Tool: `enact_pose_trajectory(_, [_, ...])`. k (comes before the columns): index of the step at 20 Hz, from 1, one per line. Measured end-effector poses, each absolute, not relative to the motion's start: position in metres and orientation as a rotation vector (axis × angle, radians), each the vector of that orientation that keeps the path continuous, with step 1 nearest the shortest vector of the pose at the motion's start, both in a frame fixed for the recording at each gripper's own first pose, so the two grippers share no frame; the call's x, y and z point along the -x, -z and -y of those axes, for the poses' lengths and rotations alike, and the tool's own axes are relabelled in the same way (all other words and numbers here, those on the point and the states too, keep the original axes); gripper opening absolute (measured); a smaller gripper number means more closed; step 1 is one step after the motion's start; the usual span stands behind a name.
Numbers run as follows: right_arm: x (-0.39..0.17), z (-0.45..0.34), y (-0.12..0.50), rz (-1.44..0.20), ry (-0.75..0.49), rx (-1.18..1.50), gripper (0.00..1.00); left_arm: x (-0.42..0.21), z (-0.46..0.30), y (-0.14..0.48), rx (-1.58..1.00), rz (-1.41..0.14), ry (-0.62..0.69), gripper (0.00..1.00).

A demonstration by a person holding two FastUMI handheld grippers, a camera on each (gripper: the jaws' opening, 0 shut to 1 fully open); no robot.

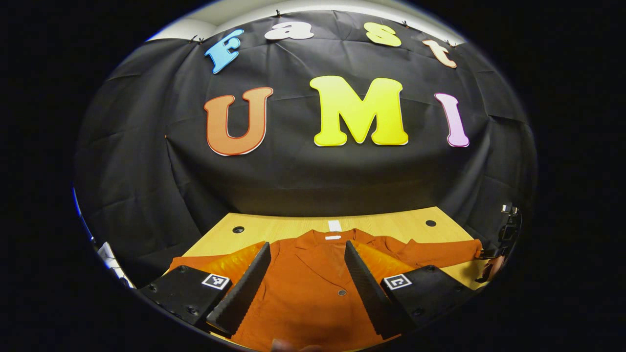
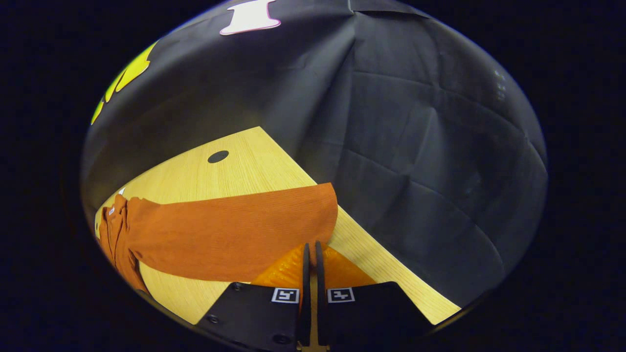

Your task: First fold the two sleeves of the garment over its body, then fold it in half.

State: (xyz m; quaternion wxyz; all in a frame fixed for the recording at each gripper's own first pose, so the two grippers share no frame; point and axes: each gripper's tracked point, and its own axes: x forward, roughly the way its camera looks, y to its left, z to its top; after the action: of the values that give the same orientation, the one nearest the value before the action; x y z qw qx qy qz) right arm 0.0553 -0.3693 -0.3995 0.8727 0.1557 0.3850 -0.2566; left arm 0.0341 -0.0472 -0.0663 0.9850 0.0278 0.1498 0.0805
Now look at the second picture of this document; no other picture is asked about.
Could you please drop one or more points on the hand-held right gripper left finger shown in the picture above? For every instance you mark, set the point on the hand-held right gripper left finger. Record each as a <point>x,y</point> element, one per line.
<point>306,303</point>

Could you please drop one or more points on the orange button shirt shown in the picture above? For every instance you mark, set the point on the orange button shirt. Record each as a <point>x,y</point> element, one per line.
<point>220,234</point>

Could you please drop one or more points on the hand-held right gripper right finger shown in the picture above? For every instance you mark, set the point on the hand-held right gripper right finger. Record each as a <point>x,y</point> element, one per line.
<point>320,303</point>

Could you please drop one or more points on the black backdrop cloth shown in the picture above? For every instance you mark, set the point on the black backdrop cloth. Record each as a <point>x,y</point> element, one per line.
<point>415,171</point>

